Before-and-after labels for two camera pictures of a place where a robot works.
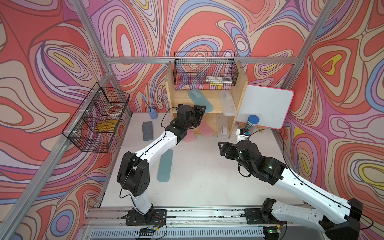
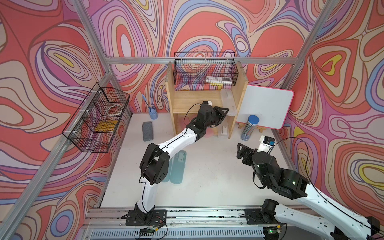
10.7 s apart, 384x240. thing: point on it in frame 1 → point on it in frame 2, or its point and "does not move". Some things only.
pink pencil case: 205,129 does not move
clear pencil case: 227,103 does not move
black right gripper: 231,147 → 245,149
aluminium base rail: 106,223 does not move
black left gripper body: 198,113 → 216,120
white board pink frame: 271,105 does not move
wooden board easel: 242,125 does not move
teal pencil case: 198,98 → 178,170
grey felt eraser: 147,131 does not move
